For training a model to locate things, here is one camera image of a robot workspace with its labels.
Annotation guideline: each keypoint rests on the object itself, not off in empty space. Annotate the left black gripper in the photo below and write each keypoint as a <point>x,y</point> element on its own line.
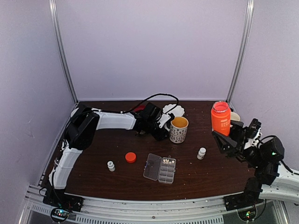
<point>160,136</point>

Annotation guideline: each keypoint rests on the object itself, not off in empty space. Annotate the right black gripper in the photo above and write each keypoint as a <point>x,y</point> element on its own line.
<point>237,139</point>

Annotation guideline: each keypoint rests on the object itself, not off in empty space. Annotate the orange pill bottle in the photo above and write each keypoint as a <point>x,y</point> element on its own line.
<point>221,117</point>

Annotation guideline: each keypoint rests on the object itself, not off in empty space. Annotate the orange bottle cap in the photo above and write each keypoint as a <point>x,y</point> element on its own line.
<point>130,157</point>

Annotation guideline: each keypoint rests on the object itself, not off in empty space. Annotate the clear plastic pill organizer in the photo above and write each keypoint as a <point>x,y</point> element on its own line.
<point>157,171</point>

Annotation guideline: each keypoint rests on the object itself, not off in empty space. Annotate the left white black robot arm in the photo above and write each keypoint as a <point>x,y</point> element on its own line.
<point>83,124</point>

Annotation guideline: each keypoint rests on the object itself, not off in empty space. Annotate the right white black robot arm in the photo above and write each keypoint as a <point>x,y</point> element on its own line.
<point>272,178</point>

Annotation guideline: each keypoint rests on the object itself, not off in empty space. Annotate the red patterned plate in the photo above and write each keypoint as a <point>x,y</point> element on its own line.
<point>139,108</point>

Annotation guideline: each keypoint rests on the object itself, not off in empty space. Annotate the small white bottle right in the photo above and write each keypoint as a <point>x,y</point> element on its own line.
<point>201,153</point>

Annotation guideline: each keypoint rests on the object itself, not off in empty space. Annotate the small white bottle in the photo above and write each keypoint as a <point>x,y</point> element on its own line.
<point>111,166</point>
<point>201,153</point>

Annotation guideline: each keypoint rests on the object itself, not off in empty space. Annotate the cream ribbed mug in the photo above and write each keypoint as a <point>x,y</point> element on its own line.
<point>234,117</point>

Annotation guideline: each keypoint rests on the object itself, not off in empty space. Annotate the patterned mug yellow inside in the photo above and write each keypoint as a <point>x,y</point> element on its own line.
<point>178,130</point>

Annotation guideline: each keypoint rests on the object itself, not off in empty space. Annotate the white scalloped bowl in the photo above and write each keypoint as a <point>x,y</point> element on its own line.
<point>176,110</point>

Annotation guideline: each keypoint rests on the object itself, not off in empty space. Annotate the small white bottle left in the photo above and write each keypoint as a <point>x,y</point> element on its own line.
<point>111,166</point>

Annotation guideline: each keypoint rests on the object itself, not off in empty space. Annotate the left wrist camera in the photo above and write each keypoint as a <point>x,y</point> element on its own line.
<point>164,119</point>

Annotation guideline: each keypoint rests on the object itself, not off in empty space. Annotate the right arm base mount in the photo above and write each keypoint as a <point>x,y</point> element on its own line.
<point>239,201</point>

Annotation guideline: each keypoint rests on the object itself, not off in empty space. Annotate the front aluminium rail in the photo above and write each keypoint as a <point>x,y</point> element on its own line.
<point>209,210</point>

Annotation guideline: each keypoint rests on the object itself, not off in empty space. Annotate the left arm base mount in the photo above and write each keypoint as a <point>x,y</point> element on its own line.
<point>66,202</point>

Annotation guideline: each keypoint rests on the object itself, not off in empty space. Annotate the right aluminium frame post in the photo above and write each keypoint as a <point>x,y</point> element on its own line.
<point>244,41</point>

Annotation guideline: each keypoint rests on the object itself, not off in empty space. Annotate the aluminium frame post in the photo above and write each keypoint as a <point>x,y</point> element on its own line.
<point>62,55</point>
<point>244,41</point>

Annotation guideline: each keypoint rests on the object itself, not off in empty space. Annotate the left aluminium frame post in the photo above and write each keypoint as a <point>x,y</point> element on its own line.
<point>62,55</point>

